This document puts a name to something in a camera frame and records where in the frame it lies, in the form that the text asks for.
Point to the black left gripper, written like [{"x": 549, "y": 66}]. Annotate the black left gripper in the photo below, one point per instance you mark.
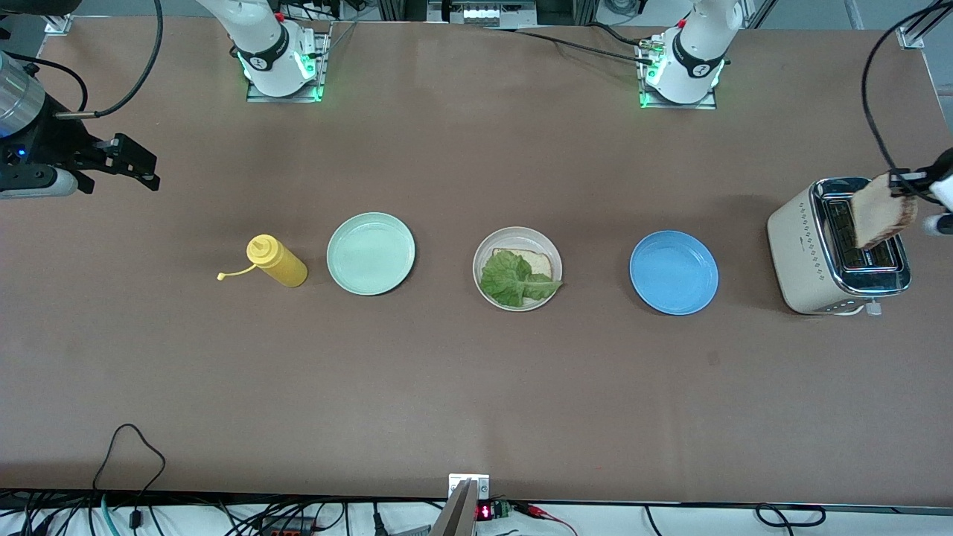
[{"x": 913, "y": 183}]

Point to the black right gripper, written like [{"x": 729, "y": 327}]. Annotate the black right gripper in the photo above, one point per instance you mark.
[{"x": 52, "y": 141}]

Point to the toasted bread slice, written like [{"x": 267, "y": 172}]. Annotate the toasted bread slice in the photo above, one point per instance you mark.
[
  {"x": 878, "y": 219},
  {"x": 540, "y": 264}
]

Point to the yellow squeeze bottle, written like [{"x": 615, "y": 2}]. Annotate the yellow squeeze bottle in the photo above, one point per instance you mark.
[{"x": 281, "y": 262}]

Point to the green lettuce leaf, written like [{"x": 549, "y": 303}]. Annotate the green lettuce leaf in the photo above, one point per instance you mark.
[{"x": 510, "y": 279}]

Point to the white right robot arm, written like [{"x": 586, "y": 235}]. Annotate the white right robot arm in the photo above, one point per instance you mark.
[{"x": 268, "y": 37}]

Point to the light green plate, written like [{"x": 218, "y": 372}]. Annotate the light green plate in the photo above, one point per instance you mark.
[{"x": 371, "y": 253}]

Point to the blue plate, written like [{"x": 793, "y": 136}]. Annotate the blue plate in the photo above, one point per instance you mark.
[{"x": 674, "y": 272}]

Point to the beige plate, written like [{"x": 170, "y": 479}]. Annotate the beige plate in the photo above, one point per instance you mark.
[{"x": 517, "y": 237}]

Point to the beige chrome toaster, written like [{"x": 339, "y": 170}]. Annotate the beige chrome toaster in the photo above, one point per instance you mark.
[{"x": 800, "y": 253}]

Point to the black power unit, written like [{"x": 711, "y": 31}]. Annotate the black power unit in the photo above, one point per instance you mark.
[{"x": 480, "y": 13}]

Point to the red digit display module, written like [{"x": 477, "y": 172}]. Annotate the red digit display module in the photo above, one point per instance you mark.
[{"x": 485, "y": 511}]

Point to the red clip lead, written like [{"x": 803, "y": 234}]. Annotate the red clip lead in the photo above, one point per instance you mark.
[{"x": 543, "y": 514}]

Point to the green terminal block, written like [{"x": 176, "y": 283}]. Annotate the green terminal block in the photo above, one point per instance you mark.
[{"x": 502, "y": 509}]

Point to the metal table corner bracket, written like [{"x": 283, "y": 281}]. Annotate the metal table corner bracket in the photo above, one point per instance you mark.
[
  {"x": 58, "y": 24},
  {"x": 912, "y": 37}
]

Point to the small metal mounting bracket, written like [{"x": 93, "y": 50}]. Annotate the small metal mounting bracket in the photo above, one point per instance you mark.
[{"x": 480, "y": 484}]

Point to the grey metal camera post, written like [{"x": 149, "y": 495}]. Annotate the grey metal camera post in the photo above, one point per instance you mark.
[{"x": 454, "y": 517}]

